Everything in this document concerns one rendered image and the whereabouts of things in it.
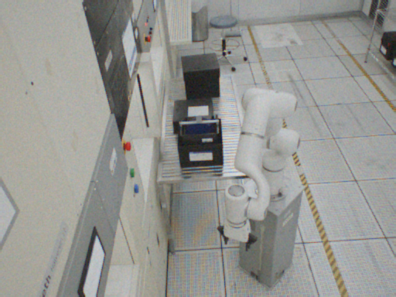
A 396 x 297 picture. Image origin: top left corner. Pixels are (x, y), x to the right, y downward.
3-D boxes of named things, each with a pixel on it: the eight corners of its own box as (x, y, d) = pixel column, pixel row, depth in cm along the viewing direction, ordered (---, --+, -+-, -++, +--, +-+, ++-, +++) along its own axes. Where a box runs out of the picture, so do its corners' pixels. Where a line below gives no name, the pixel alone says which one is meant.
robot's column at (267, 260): (293, 263, 255) (305, 186, 208) (270, 291, 241) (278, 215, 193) (261, 241, 271) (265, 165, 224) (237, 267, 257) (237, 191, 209)
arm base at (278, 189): (295, 187, 208) (298, 162, 196) (275, 206, 198) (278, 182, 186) (267, 172, 219) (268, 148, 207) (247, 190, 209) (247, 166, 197)
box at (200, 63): (221, 97, 291) (220, 68, 275) (186, 100, 290) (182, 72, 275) (216, 80, 313) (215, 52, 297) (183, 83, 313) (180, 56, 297)
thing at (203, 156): (179, 168, 228) (176, 146, 217) (181, 141, 250) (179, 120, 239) (223, 165, 227) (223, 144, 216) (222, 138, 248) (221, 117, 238)
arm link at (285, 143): (265, 155, 203) (267, 120, 188) (298, 162, 196) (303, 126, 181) (259, 169, 195) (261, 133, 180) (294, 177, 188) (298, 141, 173)
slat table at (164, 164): (253, 250, 266) (255, 174, 219) (171, 255, 268) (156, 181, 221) (234, 141, 368) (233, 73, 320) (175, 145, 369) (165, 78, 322)
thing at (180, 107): (214, 131, 256) (213, 115, 247) (172, 134, 257) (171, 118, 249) (213, 108, 278) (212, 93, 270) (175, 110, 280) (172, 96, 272)
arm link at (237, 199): (252, 209, 141) (230, 203, 144) (253, 186, 132) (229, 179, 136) (246, 226, 135) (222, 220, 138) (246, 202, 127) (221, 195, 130)
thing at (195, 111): (182, 162, 230) (176, 122, 211) (183, 143, 246) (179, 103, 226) (220, 161, 229) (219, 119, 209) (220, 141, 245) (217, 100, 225)
